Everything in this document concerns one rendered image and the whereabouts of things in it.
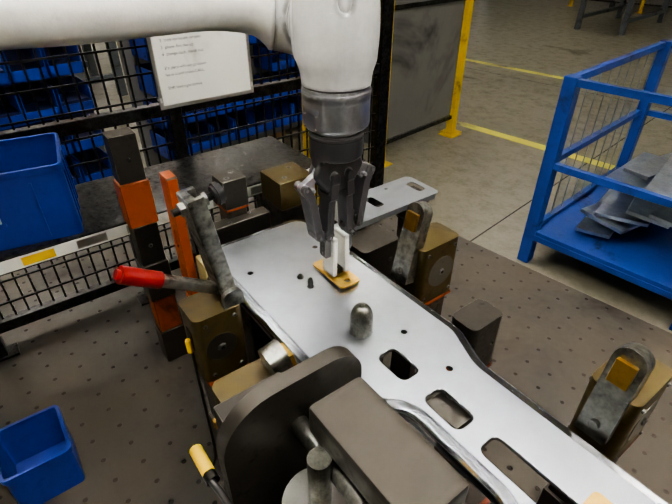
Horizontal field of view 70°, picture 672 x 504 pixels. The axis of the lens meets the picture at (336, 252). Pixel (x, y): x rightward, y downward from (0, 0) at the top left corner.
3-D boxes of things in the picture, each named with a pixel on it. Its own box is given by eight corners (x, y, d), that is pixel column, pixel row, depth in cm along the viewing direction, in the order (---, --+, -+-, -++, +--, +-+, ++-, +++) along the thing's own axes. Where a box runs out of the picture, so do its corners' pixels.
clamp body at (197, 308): (265, 458, 84) (243, 304, 64) (213, 491, 79) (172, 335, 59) (247, 432, 89) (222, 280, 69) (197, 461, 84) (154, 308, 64)
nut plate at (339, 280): (361, 281, 76) (361, 275, 76) (342, 290, 74) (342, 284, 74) (330, 257, 82) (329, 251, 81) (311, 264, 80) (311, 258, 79)
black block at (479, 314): (484, 425, 90) (518, 306, 73) (449, 454, 85) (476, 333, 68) (463, 407, 93) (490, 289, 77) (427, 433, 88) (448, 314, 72)
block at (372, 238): (401, 339, 109) (412, 234, 93) (360, 363, 103) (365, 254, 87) (379, 322, 113) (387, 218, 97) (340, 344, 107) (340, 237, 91)
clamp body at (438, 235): (447, 371, 101) (474, 230, 81) (406, 398, 95) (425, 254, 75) (425, 352, 105) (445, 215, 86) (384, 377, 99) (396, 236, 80)
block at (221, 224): (280, 322, 113) (270, 210, 96) (234, 344, 107) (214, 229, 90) (273, 315, 115) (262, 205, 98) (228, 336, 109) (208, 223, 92)
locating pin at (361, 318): (376, 340, 68) (378, 305, 64) (359, 350, 67) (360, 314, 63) (362, 328, 70) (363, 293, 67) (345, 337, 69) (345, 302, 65)
